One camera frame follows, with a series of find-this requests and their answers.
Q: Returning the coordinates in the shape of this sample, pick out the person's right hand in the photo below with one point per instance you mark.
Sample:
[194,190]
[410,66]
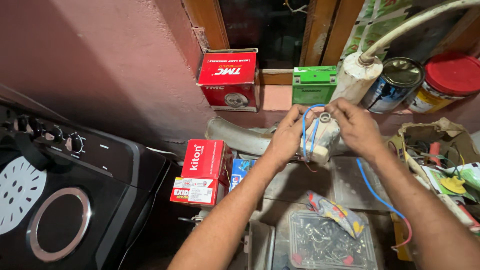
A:
[356,127]

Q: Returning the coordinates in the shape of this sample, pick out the person's left hand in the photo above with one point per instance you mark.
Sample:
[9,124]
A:
[285,137]

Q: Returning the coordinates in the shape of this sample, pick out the person's right fingers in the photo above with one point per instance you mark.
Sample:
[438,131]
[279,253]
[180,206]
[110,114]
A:
[335,107]

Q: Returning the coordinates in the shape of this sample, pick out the white plastic reservoir tank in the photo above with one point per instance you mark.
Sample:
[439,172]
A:
[321,139]

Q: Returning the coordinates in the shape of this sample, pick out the green battery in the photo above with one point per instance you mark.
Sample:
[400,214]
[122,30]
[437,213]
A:
[314,85]

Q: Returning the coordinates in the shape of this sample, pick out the white muffler with pipe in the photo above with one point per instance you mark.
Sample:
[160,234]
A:
[360,71]

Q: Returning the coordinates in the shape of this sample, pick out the blue paint can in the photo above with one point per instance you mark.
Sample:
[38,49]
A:
[393,85]

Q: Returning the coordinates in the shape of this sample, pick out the clear plastic lid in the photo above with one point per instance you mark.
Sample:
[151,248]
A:
[354,185]

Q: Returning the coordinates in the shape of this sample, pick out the grey curved plastic panel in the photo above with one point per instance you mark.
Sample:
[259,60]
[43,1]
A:
[240,137]

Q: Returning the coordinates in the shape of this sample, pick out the patterned cloth rag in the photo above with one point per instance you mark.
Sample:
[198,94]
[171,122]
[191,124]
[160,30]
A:
[335,212]

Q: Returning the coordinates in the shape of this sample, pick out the large red cardboard box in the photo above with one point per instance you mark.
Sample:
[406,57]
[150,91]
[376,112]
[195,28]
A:
[228,80]

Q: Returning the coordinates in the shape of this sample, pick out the red lidded paint tin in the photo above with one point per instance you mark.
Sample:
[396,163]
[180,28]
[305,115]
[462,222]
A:
[444,82]

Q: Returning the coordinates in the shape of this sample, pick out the blue small box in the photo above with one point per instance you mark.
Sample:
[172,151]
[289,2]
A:
[240,171]

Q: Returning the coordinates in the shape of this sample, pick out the clear plastic box of screws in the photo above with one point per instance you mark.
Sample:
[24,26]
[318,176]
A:
[330,242]

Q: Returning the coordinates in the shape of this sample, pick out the red horn box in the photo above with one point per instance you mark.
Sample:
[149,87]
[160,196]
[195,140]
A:
[205,159]

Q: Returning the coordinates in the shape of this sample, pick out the red and white battery box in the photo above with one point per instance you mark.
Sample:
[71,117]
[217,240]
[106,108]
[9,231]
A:
[197,191]

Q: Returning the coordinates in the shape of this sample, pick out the black washing machine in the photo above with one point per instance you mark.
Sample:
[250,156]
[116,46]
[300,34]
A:
[63,191]

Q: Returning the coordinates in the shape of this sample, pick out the wooden window frame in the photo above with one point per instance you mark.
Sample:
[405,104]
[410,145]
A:
[285,33]

